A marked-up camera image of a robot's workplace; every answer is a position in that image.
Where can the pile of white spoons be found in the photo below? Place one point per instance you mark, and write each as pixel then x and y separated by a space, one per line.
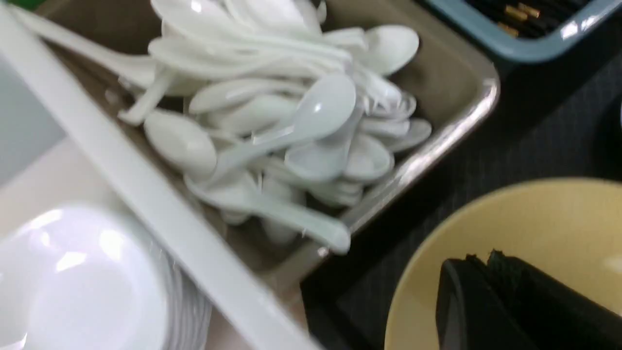
pixel 256 106

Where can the large white plastic tub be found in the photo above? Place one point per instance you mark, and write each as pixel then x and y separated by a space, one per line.
pixel 72 90

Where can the blue chopstick bin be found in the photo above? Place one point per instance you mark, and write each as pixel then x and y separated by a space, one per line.
pixel 525 50

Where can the yellow noodle bowl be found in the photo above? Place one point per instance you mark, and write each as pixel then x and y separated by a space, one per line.
pixel 569 228

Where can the black plastic serving tray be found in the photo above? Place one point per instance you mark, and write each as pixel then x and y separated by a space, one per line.
pixel 555 119

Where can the bundle of black chopsticks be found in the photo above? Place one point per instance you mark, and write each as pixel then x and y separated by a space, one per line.
pixel 528 18

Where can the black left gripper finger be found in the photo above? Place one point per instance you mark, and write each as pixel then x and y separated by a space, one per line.
pixel 506 303

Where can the stack of white dishes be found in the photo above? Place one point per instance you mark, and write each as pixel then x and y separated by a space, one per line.
pixel 85 278

